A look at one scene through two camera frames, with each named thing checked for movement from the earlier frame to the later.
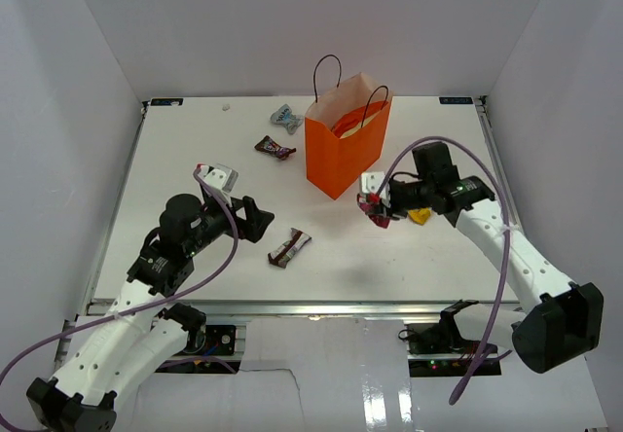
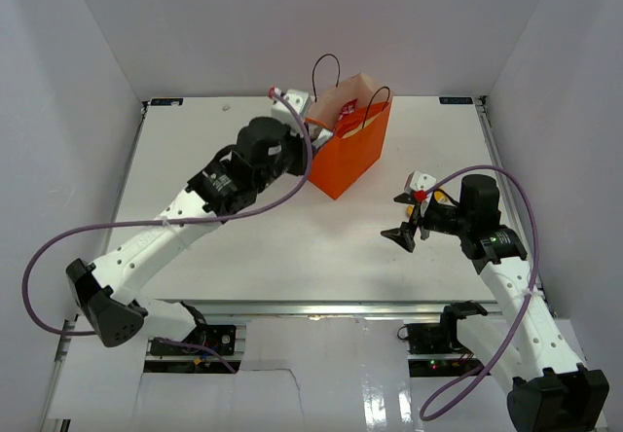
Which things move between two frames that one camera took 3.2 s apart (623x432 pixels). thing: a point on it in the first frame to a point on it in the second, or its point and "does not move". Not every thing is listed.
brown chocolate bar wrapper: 283,253 to 323,137
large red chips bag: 354,119 does not move
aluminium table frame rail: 342,308 does not move
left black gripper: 253,227 to 299,142
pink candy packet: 371,204 to 348,108
